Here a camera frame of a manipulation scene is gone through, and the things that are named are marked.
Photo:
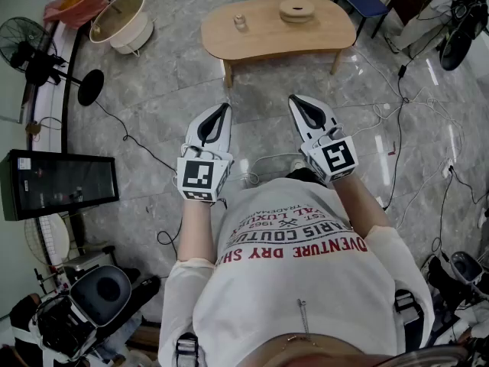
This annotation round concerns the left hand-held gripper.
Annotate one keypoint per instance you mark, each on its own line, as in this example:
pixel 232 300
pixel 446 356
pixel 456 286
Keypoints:
pixel 198 176

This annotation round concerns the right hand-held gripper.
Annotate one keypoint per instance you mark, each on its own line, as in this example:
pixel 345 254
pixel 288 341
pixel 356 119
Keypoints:
pixel 336 159

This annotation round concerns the small glass jar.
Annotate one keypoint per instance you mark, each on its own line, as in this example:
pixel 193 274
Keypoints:
pixel 240 23

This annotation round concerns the person's left forearm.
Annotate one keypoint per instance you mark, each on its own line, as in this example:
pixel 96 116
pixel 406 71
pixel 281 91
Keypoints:
pixel 195 228

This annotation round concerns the person's right forearm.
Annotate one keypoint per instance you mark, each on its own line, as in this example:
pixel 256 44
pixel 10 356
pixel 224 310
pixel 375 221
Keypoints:
pixel 361 205

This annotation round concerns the wooden coffee table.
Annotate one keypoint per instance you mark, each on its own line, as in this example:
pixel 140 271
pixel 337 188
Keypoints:
pixel 275 38

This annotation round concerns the round woven basket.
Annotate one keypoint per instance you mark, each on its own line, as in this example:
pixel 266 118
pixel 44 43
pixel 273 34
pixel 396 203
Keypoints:
pixel 296 10

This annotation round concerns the blue chair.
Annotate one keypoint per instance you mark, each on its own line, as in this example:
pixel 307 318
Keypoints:
pixel 361 0

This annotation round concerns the white round side table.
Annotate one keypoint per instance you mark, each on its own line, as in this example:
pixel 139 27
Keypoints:
pixel 122 23

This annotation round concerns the white power strip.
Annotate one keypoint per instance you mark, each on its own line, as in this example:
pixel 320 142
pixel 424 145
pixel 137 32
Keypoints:
pixel 447 168

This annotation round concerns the black glass display box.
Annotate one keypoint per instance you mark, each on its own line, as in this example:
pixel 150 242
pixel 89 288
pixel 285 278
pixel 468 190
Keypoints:
pixel 65 182

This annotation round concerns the person's white printed shirt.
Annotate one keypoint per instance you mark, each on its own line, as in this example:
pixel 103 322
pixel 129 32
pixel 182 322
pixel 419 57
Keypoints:
pixel 298 281

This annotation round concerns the black round device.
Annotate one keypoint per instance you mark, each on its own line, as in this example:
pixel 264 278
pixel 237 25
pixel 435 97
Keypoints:
pixel 460 33

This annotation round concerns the pink chair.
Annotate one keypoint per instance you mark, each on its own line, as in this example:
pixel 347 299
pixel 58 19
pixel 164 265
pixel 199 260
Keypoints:
pixel 82 12

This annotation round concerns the black and white helmet device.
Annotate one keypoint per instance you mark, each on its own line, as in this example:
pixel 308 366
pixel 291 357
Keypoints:
pixel 101 293

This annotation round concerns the black standing fan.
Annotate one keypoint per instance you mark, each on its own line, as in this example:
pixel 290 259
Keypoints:
pixel 26 50

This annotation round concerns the grey bowl-shaped device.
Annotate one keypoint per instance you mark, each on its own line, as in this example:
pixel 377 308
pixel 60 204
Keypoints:
pixel 466 268

